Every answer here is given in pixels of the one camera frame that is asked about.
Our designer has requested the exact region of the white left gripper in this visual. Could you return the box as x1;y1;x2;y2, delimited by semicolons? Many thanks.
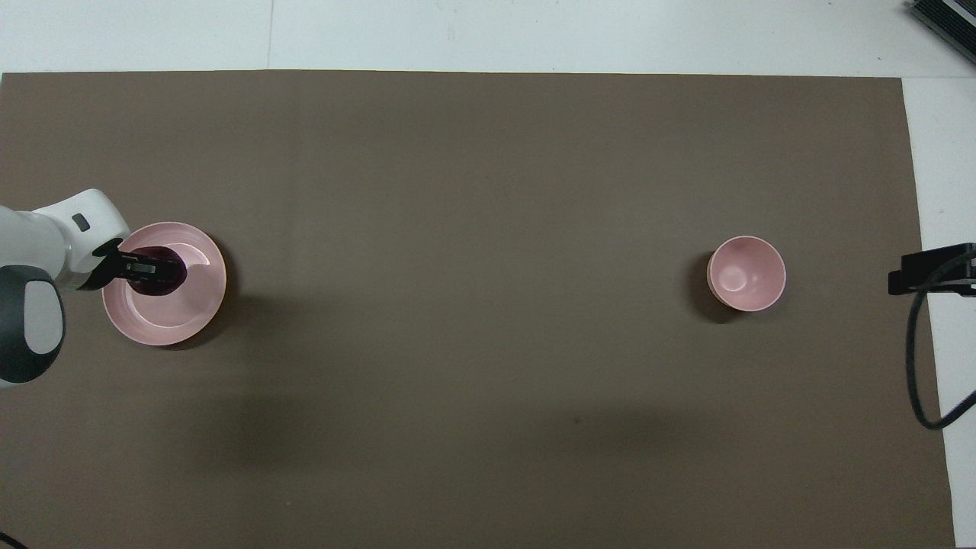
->
34;188;185;293

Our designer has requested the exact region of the pink bowl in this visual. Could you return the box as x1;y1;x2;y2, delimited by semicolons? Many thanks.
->
706;236;787;313

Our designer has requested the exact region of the black cable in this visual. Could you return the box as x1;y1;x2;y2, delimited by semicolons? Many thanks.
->
905;252;976;432

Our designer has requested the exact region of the brown table mat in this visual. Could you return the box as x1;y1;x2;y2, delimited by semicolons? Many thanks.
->
0;70;958;549

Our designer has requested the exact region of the dark red apple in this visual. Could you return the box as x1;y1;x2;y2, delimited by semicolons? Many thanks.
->
122;246;189;297

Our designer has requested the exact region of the pink plate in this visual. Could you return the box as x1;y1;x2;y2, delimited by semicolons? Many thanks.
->
102;222;228;347

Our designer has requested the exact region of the dark ribbed metal device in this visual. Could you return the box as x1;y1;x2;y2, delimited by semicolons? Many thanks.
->
907;0;976;45

